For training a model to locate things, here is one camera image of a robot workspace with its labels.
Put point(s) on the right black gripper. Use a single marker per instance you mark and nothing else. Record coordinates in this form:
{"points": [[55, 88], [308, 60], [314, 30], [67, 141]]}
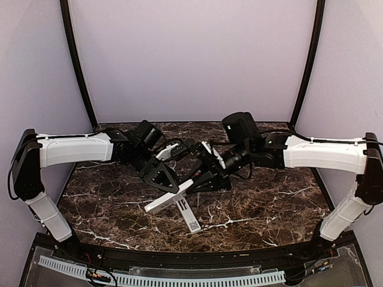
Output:
{"points": [[219, 180]]}

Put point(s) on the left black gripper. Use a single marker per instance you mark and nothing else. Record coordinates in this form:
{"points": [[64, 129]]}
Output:
{"points": [[149, 174]]}

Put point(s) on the small white remote control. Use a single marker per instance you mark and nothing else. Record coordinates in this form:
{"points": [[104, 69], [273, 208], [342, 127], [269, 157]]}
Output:
{"points": [[168, 198]]}

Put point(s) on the long white remote control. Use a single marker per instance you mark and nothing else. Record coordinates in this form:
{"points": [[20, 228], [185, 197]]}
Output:
{"points": [[188, 216]]}

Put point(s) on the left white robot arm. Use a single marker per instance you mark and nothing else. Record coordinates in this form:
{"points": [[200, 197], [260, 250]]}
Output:
{"points": [[37, 151]]}

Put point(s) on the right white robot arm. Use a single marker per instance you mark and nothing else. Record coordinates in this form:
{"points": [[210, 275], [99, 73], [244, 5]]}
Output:
{"points": [[279, 149]]}

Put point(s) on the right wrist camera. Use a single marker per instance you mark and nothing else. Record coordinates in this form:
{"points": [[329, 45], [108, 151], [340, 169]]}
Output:
{"points": [[208, 155]]}

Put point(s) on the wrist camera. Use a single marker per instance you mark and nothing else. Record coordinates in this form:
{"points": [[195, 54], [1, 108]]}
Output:
{"points": [[208, 155], [174, 150]]}

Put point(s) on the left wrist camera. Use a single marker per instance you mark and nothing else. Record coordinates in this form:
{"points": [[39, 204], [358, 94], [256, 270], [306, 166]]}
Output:
{"points": [[174, 150]]}

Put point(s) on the black front table rail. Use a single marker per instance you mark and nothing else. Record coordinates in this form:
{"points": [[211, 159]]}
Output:
{"points": [[285, 257]]}

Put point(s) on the white slotted cable duct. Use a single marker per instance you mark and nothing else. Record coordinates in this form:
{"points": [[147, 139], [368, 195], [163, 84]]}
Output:
{"points": [[143, 276]]}

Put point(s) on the left black frame post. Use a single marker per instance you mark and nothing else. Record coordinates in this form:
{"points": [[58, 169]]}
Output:
{"points": [[75, 59]]}

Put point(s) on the black frame post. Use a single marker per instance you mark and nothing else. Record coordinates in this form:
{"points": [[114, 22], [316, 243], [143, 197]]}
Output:
{"points": [[309, 65], [75, 59]]}

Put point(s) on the right black frame post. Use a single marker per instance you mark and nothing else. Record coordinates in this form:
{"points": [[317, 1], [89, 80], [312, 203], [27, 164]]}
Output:
{"points": [[309, 65]]}

